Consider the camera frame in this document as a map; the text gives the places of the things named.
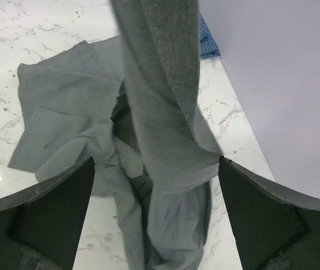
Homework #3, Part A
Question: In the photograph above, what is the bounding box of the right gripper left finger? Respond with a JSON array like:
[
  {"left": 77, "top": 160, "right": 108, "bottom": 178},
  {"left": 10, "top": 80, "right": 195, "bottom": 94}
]
[{"left": 0, "top": 157, "right": 94, "bottom": 269}]

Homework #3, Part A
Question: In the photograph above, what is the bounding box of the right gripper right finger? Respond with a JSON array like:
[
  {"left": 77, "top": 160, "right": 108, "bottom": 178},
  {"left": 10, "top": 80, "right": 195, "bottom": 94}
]
[{"left": 219, "top": 156, "right": 320, "bottom": 269}]

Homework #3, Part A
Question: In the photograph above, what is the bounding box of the grey long sleeve shirt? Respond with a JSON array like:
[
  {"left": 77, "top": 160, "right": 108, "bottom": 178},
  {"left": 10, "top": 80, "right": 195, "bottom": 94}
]
[{"left": 8, "top": 1, "right": 221, "bottom": 269}]

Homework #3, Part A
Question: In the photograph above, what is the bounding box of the blue checked folded shirt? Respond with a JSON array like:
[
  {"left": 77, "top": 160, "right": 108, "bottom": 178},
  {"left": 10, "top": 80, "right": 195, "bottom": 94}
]
[{"left": 200, "top": 14, "right": 220, "bottom": 59}]

